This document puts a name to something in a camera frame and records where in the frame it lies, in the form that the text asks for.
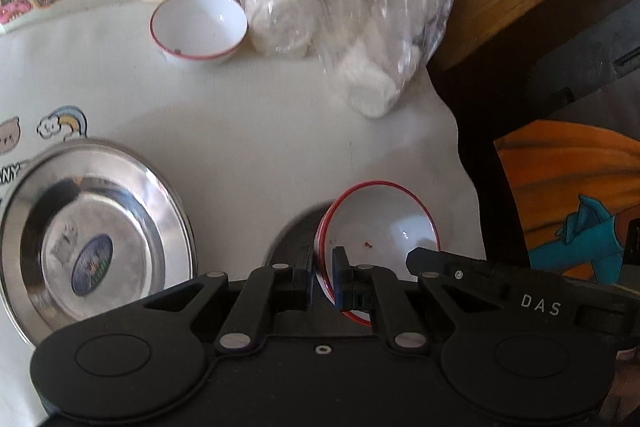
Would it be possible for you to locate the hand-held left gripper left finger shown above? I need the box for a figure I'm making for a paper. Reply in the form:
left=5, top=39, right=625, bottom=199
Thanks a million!
left=144, top=251, right=316, bottom=354

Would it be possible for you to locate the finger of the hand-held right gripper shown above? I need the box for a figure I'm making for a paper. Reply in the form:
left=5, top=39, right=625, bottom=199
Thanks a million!
left=405, top=246, right=502, bottom=299

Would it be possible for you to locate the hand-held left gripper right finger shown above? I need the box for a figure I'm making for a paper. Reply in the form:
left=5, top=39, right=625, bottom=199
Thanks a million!
left=331, top=246, right=507, bottom=354

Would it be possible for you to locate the white bowl with red rim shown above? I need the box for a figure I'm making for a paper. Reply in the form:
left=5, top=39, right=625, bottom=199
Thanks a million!
left=149, top=0, right=249, bottom=64
left=314, top=180, right=442, bottom=326

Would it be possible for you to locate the steel plate with oval sticker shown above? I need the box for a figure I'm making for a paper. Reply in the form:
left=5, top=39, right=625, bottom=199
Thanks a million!
left=0, top=138, right=197, bottom=346

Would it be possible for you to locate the orange and blue painting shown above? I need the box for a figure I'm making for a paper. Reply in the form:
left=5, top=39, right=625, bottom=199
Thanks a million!
left=493, top=119, right=640, bottom=284

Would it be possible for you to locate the white printed tablecloth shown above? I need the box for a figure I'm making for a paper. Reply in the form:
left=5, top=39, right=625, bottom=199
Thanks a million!
left=0, top=0, right=489, bottom=427

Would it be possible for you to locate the clear bag of white buns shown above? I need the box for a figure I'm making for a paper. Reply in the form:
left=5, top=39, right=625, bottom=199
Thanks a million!
left=234, top=0, right=459, bottom=118

